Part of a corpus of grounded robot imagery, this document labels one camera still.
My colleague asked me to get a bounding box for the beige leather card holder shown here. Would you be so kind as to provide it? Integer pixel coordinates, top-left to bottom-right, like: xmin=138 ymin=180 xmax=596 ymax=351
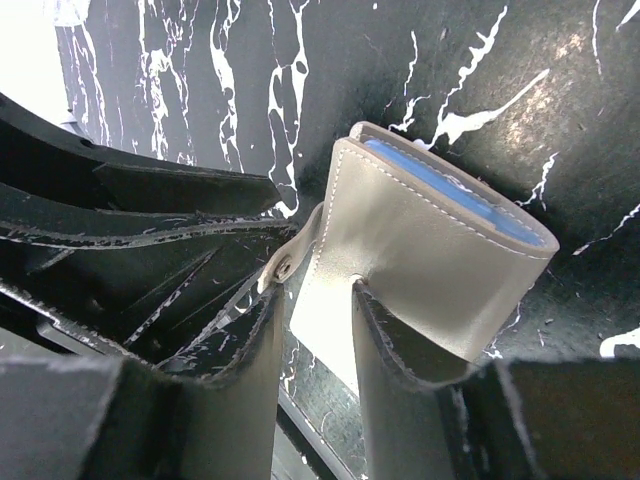
xmin=258 ymin=122 xmax=560 ymax=390

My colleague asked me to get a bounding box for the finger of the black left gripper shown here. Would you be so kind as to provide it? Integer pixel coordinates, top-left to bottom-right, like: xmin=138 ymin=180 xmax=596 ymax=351
xmin=1 ymin=186 xmax=296 ymax=363
xmin=1 ymin=96 xmax=281 ymax=215

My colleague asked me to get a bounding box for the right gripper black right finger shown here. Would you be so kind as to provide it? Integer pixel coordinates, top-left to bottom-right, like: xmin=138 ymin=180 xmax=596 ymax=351
xmin=352 ymin=282 xmax=639 ymax=479

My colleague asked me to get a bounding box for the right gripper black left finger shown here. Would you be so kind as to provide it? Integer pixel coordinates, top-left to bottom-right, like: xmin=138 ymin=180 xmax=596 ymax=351
xmin=1 ymin=287 xmax=283 ymax=479

